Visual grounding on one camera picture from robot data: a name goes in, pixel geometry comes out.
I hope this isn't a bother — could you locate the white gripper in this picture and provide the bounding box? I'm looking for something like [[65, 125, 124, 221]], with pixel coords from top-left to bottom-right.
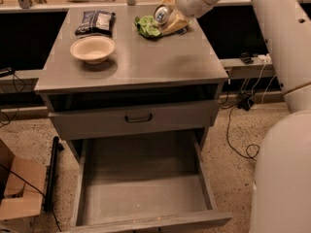
[[160, 0, 213, 35]]

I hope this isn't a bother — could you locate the redbull can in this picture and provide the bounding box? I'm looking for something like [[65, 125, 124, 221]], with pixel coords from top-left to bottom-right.
[[154, 4, 172, 25]]

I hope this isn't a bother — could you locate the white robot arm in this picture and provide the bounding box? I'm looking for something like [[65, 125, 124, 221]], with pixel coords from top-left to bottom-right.
[[161, 0, 311, 233]]

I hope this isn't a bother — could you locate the grey drawer cabinet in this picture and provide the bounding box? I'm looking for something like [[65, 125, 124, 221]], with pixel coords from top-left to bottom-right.
[[35, 5, 227, 157]]

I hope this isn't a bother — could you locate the closed grey top drawer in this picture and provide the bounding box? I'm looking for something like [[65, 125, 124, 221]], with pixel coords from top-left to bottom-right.
[[50, 100, 219, 140]]

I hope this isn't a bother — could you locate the open grey middle drawer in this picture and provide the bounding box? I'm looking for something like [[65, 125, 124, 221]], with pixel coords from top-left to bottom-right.
[[66, 130, 232, 233]]

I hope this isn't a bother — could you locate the green chip bag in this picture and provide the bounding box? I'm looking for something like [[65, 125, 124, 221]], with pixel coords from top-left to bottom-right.
[[134, 16, 190, 39]]

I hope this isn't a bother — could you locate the dark snack bag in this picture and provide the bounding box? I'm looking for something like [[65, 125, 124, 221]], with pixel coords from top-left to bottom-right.
[[75, 11, 116, 36]]

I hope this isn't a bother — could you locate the small black device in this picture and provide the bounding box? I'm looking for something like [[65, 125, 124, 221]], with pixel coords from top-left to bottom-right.
[[240, 52, 254, 64]]

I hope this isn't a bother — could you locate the beige paper bowl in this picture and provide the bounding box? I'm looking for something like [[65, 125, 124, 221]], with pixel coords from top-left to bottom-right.
[[70, 36, 116, 64]]

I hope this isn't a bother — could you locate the white power strip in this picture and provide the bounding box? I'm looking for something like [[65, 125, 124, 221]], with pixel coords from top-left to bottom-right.
[[258, 53, 271, 63]]

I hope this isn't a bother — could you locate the black bar on floor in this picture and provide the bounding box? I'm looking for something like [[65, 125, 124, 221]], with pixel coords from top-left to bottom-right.
[[44, 136, 63, 212]]

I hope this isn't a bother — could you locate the left cardboard box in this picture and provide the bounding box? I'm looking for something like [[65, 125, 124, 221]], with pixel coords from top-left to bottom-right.
[[0, 140, 47, 220]]

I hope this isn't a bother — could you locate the black drawer handle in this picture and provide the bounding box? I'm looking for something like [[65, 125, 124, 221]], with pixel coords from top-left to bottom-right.
[[124, 114, 153, 123]]

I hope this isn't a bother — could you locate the black floor cable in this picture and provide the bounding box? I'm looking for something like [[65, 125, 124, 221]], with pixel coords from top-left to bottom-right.
[[225, 105, 261, 162]]

